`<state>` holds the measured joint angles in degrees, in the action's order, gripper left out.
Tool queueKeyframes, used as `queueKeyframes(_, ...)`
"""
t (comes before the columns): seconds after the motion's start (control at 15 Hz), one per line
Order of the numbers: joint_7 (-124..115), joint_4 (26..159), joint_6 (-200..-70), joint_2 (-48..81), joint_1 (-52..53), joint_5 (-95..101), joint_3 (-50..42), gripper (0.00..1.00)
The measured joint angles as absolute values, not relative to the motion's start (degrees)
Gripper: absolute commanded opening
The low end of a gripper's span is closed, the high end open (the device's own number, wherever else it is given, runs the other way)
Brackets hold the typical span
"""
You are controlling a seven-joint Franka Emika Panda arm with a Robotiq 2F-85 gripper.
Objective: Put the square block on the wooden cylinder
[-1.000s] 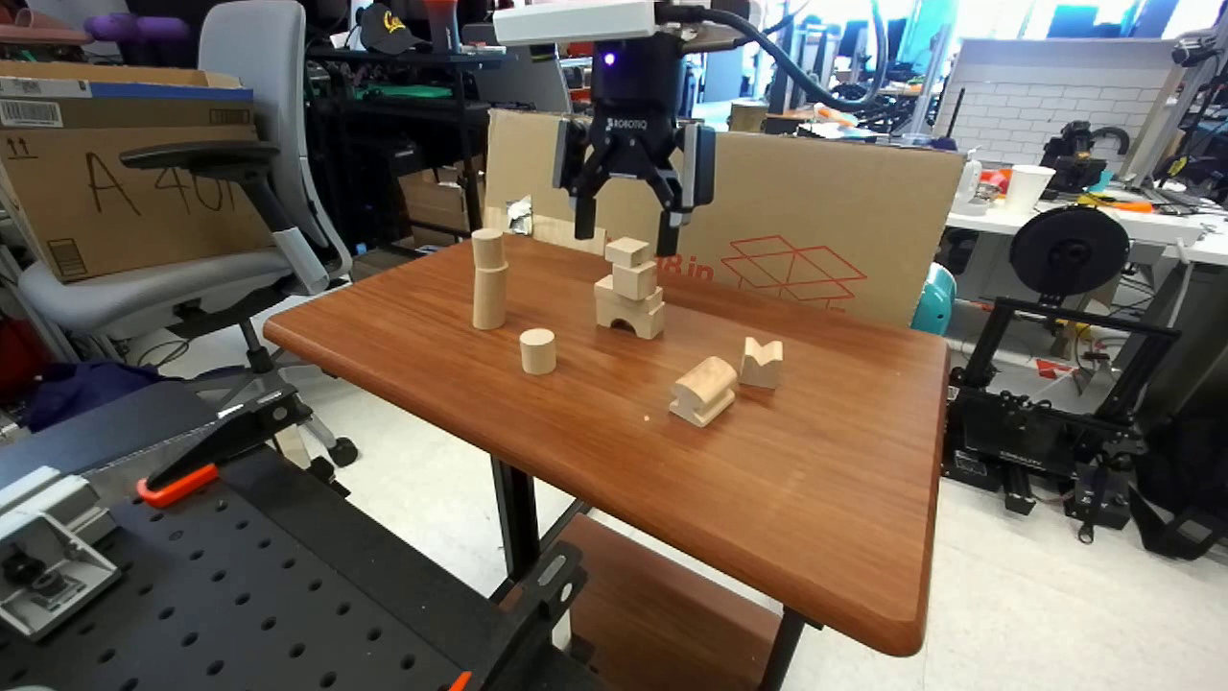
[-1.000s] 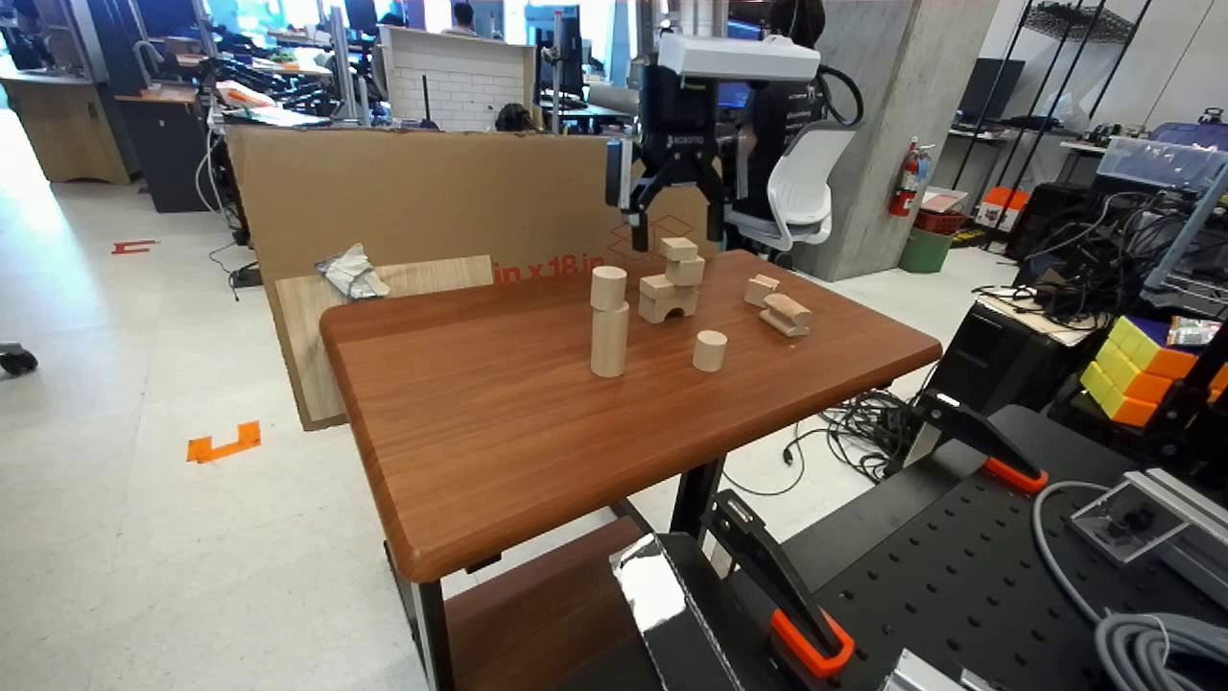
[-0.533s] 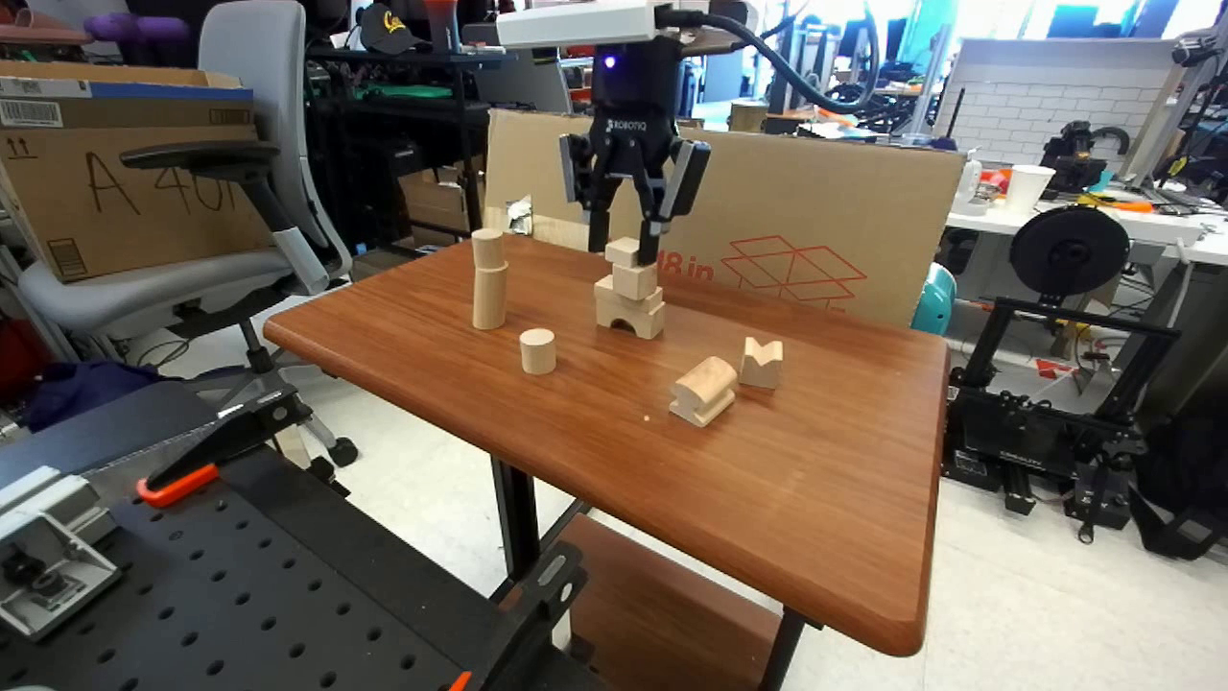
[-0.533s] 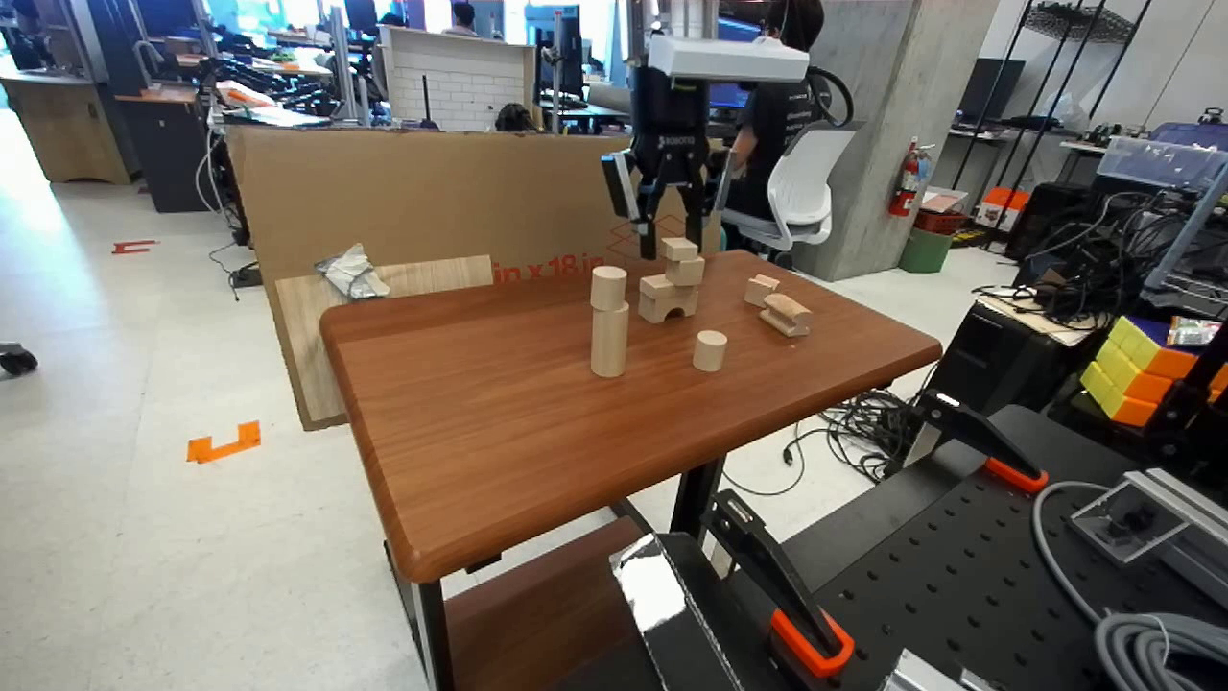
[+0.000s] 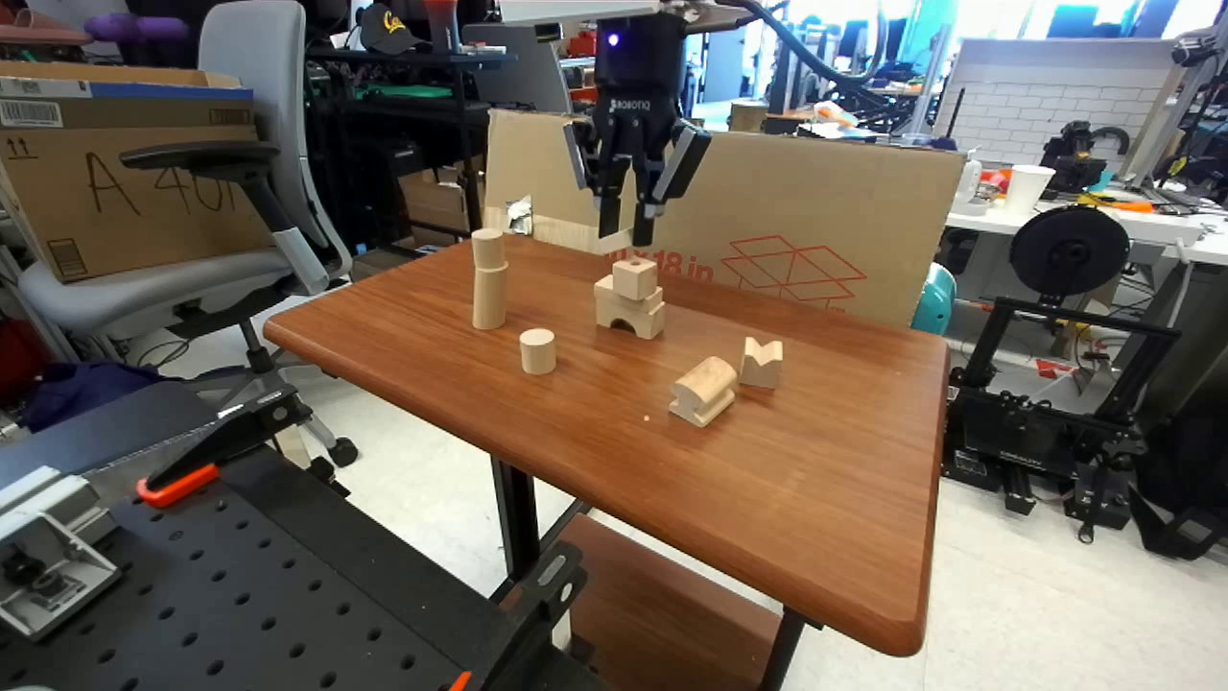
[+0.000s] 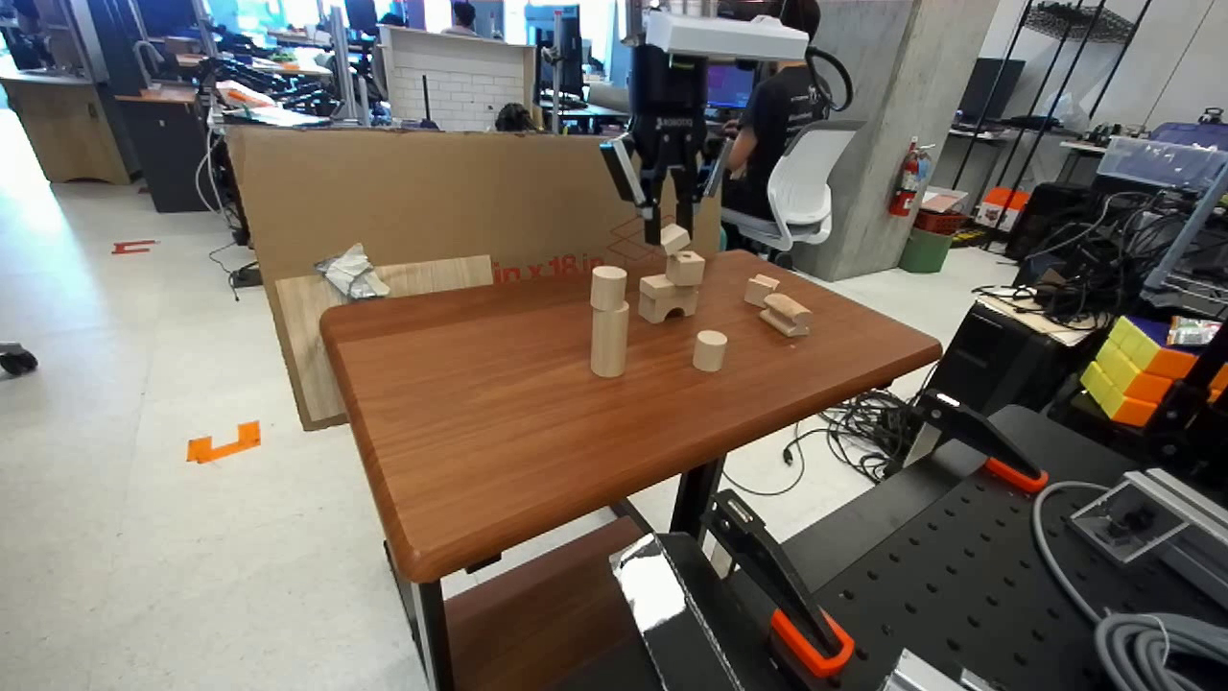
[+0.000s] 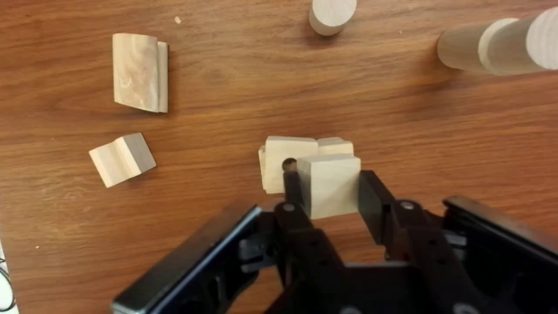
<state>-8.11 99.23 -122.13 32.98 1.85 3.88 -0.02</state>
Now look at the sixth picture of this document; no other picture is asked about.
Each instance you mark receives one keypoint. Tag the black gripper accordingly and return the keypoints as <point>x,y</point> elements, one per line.
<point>670,100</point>

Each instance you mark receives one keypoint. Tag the square wooden block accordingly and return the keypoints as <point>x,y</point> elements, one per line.
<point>675,239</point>
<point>689,269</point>

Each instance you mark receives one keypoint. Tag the wooden arch block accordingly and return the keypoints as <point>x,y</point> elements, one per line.
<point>653,301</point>

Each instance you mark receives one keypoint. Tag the short wooden cylinder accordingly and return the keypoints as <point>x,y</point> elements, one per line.
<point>710,352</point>
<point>609,285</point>

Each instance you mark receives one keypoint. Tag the small wooden block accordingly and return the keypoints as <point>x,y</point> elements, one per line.
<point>759,290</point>

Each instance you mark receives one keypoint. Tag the tall wooden cylinder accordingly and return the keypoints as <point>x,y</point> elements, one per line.
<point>609,343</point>

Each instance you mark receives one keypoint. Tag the flat wooden block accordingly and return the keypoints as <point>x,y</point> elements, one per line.
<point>784,318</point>

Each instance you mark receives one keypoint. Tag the person in black shirt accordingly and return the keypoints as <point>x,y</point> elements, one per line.
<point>774,120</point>

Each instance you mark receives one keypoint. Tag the white office chair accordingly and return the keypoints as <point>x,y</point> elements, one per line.
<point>799,194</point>

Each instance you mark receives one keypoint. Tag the large cardboard box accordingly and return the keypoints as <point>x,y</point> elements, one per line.
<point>436,198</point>

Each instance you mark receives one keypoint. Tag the red fire extinguisher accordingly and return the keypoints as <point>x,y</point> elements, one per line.
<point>912,178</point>

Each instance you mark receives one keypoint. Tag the white board panel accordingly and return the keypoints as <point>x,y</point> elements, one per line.
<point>460,79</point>

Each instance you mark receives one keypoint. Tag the green bin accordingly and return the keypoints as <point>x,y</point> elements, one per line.
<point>926,250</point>

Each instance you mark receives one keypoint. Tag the black table leg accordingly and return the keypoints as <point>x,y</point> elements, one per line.
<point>695,494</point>

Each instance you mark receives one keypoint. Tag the crumpled plastic bag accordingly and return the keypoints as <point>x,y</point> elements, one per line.
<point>349,274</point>

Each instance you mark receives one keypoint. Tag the black metal shelf rack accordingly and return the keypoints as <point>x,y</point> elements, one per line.
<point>1010,91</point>

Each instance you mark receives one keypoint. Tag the black cabinet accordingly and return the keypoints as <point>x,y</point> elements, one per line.
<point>997,359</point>

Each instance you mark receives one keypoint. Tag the black clamp orange tip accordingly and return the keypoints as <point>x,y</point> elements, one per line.
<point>978,437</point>
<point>780,580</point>

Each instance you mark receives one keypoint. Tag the plywood board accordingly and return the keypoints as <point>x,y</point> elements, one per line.
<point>299,346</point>

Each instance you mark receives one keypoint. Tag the colourful cube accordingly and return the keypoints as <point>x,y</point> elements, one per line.
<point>1134,369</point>

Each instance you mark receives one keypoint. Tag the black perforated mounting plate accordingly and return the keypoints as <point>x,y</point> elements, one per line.
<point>972,590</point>

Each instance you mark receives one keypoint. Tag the dark desk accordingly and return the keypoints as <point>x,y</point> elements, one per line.
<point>165,146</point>

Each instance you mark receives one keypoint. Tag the light wooden cabinet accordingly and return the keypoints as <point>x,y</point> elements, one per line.
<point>69,130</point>

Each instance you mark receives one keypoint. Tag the black caster wheel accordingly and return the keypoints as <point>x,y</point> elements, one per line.
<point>15,364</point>

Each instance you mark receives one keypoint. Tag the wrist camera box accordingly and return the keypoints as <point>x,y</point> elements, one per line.
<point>623,166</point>

